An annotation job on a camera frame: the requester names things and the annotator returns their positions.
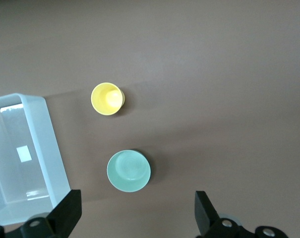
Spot yellow plastic cup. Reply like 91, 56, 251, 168
90, 82, 127, 116

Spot clear plastic bin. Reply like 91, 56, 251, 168
0, 93, 71, 226

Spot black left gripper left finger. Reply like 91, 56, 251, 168
20, 189, 82, 238

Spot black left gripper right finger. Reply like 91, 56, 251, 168
194, 190, 254, 238

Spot mint green bowl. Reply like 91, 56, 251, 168
106, 148, 152, 193

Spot brown table cover sheet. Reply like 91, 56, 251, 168
0, 0, 300, 238

